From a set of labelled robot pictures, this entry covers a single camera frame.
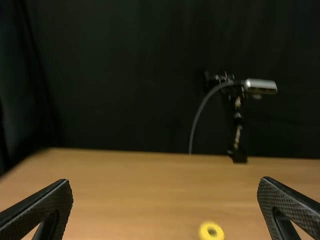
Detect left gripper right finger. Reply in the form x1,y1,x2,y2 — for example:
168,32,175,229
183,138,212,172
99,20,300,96
256,176,320,240

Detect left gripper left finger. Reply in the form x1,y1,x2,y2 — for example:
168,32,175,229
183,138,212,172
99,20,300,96
0,178,74,240

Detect black clamp stand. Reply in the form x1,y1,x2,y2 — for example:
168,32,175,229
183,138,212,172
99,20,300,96
203,70,249,164

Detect yellow ring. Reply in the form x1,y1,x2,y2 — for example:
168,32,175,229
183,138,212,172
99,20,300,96
198,220,225,240

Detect silver camera box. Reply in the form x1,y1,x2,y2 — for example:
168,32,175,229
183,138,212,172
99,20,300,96
243,77,279,96

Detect grey cable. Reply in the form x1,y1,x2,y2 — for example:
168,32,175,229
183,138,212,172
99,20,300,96
188,81,245,156

